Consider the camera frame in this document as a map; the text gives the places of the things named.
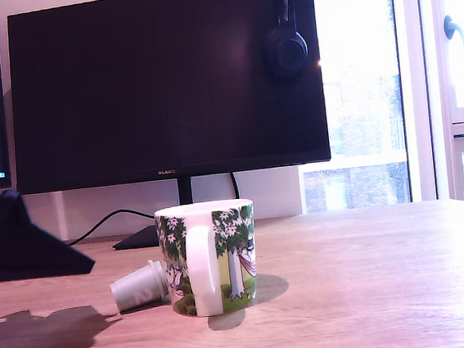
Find pale green coffee capsule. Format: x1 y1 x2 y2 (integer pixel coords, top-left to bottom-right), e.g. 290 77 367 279
108 259 173 314

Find grey window handle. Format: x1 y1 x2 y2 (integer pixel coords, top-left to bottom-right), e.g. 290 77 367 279
442 12 464 63

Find long black cable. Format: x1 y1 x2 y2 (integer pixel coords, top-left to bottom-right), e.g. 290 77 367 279
63 206 159 246

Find large black Huawei monitor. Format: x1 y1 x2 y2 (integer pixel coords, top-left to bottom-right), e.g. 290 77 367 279
0 0 339 260

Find white window frame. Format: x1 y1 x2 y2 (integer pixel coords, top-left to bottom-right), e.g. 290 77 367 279
390 0 464 212

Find white mug with tree print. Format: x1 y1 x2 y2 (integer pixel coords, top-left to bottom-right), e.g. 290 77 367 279
153 197 265 322

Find black headphones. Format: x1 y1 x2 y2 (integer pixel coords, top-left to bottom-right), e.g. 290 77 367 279
258 0 312 82

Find short black monitor cable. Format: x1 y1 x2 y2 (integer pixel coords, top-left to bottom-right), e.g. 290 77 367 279
228 171 241 202

